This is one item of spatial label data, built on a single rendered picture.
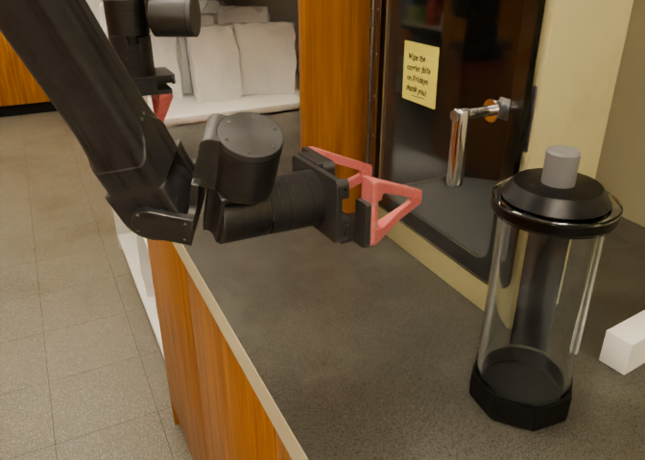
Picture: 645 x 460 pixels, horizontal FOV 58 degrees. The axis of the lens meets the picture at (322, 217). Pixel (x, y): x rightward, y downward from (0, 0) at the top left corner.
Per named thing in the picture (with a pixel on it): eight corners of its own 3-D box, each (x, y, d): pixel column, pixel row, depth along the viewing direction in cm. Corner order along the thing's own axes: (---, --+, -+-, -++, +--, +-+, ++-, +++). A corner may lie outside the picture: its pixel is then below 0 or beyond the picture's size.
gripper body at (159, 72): (177, 86, 85) (170, 35, 82) (103, 95, 81) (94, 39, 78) (166, 79, 90) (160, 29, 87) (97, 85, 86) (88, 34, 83)
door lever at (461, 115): (491, 182, 67) (476, 175, 69) (502, 101, 63) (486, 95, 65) (453, 191, 65) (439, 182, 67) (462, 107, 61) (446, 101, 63)
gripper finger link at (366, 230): (395, 152, 63) (318, 163, 59) (437, 170, 57) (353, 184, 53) (393, 210, 65) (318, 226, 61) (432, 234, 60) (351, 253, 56)
